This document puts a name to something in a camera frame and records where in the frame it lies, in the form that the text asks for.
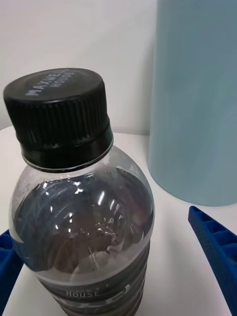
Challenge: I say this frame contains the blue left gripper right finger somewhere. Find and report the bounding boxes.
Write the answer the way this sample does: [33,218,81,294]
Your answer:
[188,206,237,316]

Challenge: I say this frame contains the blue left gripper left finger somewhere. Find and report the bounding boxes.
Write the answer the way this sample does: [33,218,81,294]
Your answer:
[0,229,24,316]

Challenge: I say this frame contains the clear bottle with black cap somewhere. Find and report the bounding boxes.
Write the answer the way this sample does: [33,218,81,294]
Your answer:
[2,68,156,316]

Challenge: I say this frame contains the pale blue plastic bin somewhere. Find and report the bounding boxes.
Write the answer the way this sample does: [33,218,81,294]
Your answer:
[147,0,237,207]

